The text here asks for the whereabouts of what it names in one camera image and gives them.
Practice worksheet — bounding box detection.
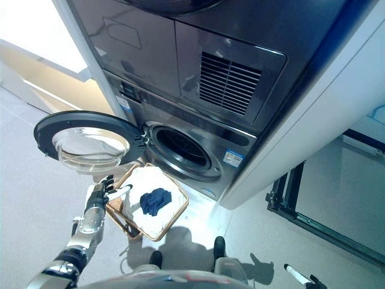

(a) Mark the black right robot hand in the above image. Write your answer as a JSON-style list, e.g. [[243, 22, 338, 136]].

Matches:
[[283, 263, 328, 289]]

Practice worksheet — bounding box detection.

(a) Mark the dark blue garment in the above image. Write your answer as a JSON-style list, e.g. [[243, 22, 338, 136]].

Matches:
[[140, 188, 173, 217]]

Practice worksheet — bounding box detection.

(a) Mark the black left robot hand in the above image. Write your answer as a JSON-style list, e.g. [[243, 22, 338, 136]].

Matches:
[[85, 174, 134, 208]]

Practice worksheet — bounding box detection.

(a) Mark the round dryer door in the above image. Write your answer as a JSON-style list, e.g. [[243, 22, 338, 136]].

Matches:
[[126, 0, 223, 16]]

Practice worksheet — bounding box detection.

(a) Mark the blue white info sticker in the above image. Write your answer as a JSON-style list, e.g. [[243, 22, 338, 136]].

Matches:
[[224, 149, 245, 165]]

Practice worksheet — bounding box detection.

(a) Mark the silver left robot leg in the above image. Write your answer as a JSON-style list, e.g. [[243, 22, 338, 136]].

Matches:
[[132, 264, 160, 275]]

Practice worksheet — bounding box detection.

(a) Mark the black robot foot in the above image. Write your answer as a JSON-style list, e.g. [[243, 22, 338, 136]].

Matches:
[[213, 236, 226, 259], [149, 250, 164, 269]]

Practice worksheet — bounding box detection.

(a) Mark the white beige cabinet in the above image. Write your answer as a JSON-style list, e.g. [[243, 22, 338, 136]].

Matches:
[[0, 39, 121, 117]]

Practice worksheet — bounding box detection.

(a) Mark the round washing machine door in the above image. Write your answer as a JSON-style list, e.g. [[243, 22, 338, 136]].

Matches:
[[33, 110, 150, 175]]

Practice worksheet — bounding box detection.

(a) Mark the silver right robot leg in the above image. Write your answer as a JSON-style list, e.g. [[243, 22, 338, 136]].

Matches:
[[214, 256, 250, 284]]

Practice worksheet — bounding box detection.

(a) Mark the black left robot foot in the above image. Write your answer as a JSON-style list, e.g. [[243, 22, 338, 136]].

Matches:
[[149, 250, 164, 269]]

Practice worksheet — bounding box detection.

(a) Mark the black sliding door frame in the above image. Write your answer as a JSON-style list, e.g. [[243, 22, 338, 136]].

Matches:
[[265, 128, 385, 269]]

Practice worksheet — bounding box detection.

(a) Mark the blue energy label sticker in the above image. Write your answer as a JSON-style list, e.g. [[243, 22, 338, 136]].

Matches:
[[119, 96, 132, 114]]

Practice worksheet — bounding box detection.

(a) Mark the grey robot torso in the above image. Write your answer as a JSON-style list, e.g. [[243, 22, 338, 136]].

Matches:
[[79, 269, 250, 289]]

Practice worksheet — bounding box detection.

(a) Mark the brown wicker laundry basket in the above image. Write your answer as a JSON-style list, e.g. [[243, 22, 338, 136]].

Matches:
[[105, 162, 189, 242]]

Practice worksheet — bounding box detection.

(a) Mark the silver robot leg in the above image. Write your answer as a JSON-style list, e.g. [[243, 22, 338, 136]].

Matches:
[[132, 264, 160, 275], [214, 256, 250, 284]]

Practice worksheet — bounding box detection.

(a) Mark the black right robot foot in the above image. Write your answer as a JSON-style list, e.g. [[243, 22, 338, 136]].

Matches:
[[213, 236, 226, 259]]

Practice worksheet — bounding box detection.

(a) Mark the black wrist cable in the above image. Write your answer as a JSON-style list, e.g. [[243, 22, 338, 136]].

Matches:
[[71, 216, 87, 237]]

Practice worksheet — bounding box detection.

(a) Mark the grey stacked dryer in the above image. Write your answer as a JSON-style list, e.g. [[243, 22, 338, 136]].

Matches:
[[66, 0, 331, 136]]

